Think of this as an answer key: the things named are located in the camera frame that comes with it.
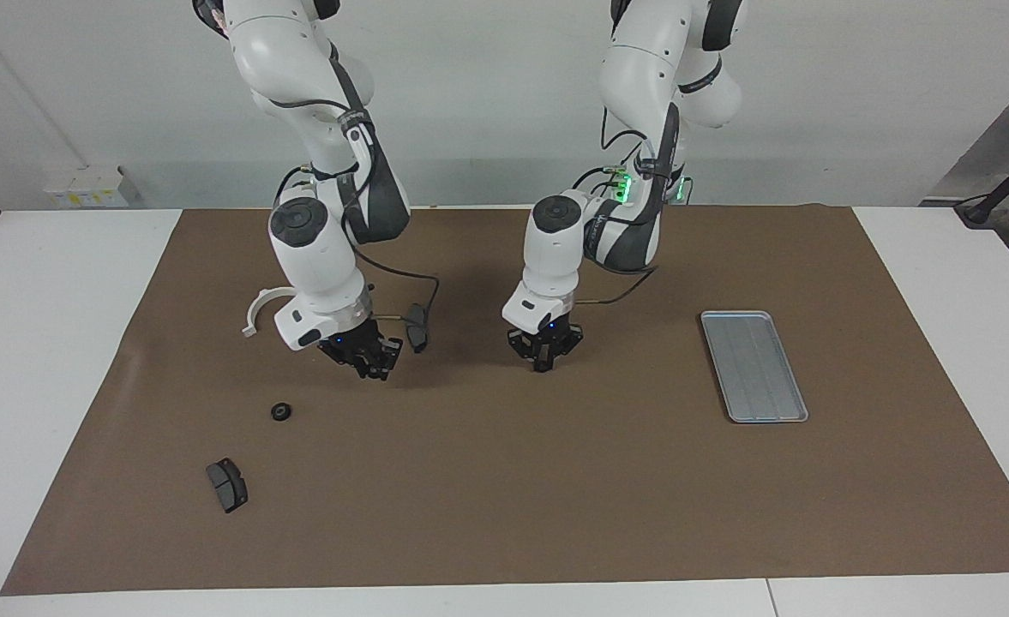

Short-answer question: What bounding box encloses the short grey brake pad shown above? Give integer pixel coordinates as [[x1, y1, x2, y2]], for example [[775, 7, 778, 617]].
[[206, 458, 249, 515]]

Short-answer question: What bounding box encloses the silver metal tray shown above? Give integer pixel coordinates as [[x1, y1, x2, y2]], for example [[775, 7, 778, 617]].
[[700, 310, 810, 425]]

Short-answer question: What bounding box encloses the green lit connector module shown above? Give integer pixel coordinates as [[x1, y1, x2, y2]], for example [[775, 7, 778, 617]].
[[604, 165, 692, 207]]

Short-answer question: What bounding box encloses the brown table mat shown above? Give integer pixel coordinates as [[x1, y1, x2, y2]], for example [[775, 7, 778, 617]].
[[0, 206, 1009, 596]]

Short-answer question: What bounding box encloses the white power socket box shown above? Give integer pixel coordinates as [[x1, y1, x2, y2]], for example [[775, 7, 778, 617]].
[[44, 165, 141, 209]]

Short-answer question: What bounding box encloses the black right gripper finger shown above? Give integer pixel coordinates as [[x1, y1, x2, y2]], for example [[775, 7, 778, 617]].
[[374, 336, 405, 378], [345, 347, 385, 382]]

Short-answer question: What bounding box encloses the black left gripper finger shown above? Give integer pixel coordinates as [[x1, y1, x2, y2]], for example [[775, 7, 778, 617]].
[[543, 326, 584, 374], [508, 330, 546, 374]]

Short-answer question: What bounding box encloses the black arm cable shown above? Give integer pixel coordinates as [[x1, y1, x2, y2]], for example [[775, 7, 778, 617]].
[[345, 240, 441, 325], [574, 264, 661, 306]]

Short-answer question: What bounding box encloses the long grey brake pad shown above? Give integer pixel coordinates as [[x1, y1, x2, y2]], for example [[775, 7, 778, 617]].
[[405, 303, 430, 354]]

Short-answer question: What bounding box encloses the white curved plastic bracket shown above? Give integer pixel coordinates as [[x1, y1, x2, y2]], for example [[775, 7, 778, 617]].
[[242, 287, 299, 338]]

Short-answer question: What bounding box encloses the black stand pole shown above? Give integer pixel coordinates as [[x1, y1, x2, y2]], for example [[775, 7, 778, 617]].
[[954, 137, 1009, 228]]

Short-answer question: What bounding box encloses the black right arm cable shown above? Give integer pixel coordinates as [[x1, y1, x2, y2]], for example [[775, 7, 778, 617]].
[[345, 240, 441, 325]]

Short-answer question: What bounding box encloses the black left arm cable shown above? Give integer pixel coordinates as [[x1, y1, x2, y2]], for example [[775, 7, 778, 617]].
[[574, 264, 661, 306]]

